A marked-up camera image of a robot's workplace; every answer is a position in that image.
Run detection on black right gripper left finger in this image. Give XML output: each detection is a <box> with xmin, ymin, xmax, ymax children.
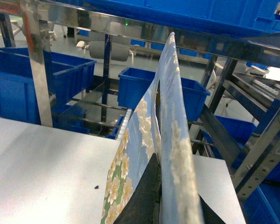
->
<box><xmin>115</xmin><ymin>153</ymin><xmax>161</xmax><ymax>224</ymax></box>

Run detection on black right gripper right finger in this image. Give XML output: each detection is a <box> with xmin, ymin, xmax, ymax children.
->
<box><xmin>199</xmin><ymin>196</ymin><xmax>225</xmax><ymax>224</ymax></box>

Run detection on flower gift bag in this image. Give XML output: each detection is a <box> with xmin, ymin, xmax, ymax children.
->
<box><xmin>101</xmin><ymin>33</ymin><xmax>204</xmax><ymax>224</ymax></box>

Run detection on blue bin on conveyor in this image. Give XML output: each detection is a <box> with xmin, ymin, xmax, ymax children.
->
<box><xmin>118</xmin><ymin>67</ymin><xmax>210</xmax><ymax>121</ymax></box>

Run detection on large blue bin left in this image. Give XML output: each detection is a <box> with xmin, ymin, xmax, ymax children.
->
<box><xmin>0</xmin><ymin>48</ymin><xmax>96</xmax><ymax>124</ymax></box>

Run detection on steel rack upright post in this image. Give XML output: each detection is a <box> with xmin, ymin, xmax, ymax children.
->
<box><xmin>19</xmin><ymin>0</ymin><xmax>54</xmax><ymax>127</ymax></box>

